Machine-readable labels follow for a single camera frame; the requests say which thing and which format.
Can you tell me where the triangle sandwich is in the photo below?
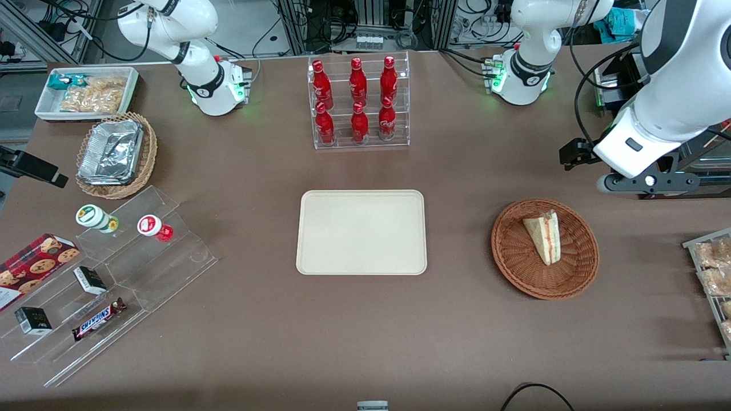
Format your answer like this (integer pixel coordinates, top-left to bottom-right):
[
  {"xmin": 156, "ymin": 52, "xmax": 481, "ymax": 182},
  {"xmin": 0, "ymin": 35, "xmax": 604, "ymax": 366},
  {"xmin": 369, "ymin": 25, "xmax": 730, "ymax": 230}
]
[{"xmin": 523, "ymin": 210, "xmax": 562, "ymax": 266}]

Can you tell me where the tray with packaged bread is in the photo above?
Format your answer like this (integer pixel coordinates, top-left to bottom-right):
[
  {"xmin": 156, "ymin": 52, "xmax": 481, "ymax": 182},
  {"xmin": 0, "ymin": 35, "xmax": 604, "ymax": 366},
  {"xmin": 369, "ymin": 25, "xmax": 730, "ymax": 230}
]
[{"xmin": 682, "ymin": 228, "xmax": 731, "ymax": 359}]

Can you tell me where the brown wicker basket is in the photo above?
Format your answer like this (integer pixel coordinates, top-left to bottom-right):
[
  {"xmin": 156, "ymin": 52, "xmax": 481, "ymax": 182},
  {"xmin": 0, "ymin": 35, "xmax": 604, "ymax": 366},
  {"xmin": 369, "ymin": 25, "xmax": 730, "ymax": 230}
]
[{"xmin": 491, "ymin": 198, "xmax": 600, "ymax": 300}]

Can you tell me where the beige plastic tray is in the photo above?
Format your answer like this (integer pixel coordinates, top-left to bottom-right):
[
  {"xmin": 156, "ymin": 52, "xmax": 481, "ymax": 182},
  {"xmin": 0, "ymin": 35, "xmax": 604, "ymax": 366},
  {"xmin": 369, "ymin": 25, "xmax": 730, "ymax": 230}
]
[{"xmin": 296, "ymin": 190, "xmax": 428, "ymax": 276}]

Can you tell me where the light wicker basket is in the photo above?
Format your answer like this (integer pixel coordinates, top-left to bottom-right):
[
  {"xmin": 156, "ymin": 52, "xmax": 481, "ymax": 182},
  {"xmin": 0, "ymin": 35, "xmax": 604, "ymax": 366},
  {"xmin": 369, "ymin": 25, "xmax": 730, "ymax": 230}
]
[{"xmin": 75, "ymin": 111, "xmax": 158, "ymax": 200}]

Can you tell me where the black food warmer case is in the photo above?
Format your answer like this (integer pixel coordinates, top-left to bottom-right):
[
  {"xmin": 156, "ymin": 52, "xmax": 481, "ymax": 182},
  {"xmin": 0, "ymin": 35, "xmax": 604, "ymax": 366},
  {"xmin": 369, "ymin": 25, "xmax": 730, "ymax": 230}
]
[{"xmin": 593, "ymin": 53, "xmax": 731, "ymax": 200}]

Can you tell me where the clear acrylic bottle rack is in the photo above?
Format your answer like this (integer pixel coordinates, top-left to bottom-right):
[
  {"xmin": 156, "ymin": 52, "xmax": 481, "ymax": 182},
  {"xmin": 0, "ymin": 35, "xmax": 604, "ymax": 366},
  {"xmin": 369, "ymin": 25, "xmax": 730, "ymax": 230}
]
[{"xmin": 308, "ymin": 51, "xmax": 410, "ymax": 150}]

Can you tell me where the red cola bottle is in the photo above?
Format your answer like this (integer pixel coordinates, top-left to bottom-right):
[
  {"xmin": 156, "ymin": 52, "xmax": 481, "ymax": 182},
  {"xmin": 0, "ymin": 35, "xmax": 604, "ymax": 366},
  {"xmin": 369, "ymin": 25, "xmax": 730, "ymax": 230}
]
[
  {"xmin": 378, "ymin": 96, "xmax": 397, "ymax": 142},
  {"xmin": 351, "ymin": 102, "xmax": 370, "ymax": 144},
  {"xmin": 349, "ymin": 57, "xmax": 368, "ymax": 107},
  {"xmin": 315, "ymin": 102, "xmax": 336, "ymax": 145},
  {"xmin": 312, "ymin": 60, "xmax": 334, "ymax": 109},
  {"xmin": 380, "ymin": 55, "xmax": 398, "ymax": 104}
]

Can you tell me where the clear acrylic stepped shelf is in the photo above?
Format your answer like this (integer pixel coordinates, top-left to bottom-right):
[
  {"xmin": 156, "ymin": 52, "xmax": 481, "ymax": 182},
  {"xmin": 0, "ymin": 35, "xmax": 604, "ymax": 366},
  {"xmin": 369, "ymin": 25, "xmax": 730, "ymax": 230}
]
[{"xmin": 0, "ymin": 185, "xmax": 219, "ymax": 388}]

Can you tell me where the red lidded yogurt cup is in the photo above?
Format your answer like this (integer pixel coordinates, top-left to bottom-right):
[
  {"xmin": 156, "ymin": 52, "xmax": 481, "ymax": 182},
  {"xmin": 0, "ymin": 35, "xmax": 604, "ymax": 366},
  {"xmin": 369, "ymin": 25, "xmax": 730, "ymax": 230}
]
[{"xmin": 137, "ymin": 215, "xmax": 174, "ymax": 243}]

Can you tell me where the stack of foil trays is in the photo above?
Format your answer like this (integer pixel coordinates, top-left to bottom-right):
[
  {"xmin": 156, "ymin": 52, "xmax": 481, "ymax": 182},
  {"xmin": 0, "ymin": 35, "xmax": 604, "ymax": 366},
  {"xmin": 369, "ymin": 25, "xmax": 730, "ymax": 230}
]
[{"xmin": 77, "ymin": 119, "xmax": 144, "ymax": 186}]

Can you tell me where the green lidded yogurt cup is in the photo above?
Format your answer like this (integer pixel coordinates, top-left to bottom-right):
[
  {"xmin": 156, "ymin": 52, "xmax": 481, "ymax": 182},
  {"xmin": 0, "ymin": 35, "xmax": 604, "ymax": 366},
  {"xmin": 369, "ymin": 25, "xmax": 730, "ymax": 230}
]
[{"xmin": 76, "ymin": 204, "xmax": 120, "ymax": 234}]

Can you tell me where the clear bag of crackers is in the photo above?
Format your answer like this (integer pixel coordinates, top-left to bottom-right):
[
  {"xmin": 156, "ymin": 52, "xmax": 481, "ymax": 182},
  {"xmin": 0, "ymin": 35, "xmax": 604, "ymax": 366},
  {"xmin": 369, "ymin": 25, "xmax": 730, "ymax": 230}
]
[{"xmin": 59, "ymin": 77, "xmax": 127, "ymax": 114}]

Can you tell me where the Snickers chocolate bar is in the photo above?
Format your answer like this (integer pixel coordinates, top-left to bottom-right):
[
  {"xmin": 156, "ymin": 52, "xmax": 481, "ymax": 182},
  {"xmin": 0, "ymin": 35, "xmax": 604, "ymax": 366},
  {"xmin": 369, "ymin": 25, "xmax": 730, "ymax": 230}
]
[{"xmin": 71, "ymin": 297, "xmax": 127, "ymax": 342}]

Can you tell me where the small black box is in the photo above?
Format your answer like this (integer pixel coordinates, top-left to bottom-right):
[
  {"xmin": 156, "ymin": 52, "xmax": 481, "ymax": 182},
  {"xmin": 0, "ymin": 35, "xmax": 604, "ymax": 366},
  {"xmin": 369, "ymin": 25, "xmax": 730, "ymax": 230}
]
[
  {"xmin": 73, "ymin": 266, "xmax": 107, "ymax": 296},
  {"xmin": 14, "ymin": 307, "xmax": 53, "ymax": 335}
]

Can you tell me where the teal snack packet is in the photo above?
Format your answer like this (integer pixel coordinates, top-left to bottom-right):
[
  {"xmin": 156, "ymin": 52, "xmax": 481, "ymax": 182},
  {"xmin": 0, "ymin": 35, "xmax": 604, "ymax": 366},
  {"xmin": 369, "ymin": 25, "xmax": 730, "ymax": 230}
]
[{"xmin": 47, "ymin": 73, "xmax": 91, "ymax": 91}]

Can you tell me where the white plastic bin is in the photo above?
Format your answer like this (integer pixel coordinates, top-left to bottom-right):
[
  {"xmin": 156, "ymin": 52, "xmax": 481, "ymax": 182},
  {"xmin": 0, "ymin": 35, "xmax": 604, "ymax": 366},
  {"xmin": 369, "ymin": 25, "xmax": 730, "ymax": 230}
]
[{"xmin": 34, "ymin": 66, "xmax": 140, "ymax": 122}]

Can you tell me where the red cookie box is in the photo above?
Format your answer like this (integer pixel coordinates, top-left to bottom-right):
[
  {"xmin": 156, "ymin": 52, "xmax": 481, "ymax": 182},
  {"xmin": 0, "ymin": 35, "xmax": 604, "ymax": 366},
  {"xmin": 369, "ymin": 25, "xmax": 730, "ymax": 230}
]
[{"xmin": 0, "ymin": 233, "xmax": 81, "ymax": 312}]

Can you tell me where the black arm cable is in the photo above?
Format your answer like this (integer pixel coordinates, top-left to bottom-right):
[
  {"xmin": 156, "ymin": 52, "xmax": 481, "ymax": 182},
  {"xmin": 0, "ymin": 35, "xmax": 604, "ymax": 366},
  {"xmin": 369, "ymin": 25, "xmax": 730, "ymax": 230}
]
[{"xmin": 573, "ymin": 40, "xmax": 643, "ymax": 143}]

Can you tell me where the black floor cable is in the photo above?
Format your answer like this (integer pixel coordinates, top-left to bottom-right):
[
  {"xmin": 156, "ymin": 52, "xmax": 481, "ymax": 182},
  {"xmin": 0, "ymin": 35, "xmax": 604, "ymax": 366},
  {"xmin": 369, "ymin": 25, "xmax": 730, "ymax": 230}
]
[{"xmin": 501, "ymin": 383, "xmax": 575, "ymax": 411}]

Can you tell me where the aluminium frame rack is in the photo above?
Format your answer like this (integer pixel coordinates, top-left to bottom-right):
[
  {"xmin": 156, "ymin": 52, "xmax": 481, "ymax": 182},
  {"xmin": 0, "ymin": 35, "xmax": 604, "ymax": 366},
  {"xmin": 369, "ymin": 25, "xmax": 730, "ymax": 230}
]
[{"xmin": 274, "ymin": 0, "xmax": 460, "ymax": 55}]

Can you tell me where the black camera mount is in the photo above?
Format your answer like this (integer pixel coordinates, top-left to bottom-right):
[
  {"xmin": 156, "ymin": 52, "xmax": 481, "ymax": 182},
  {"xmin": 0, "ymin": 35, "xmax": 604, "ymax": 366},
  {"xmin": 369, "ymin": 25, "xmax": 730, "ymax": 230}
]
[{"xmin": 0, "ymin": 146, "xmax": 69, "ymax": 188}]

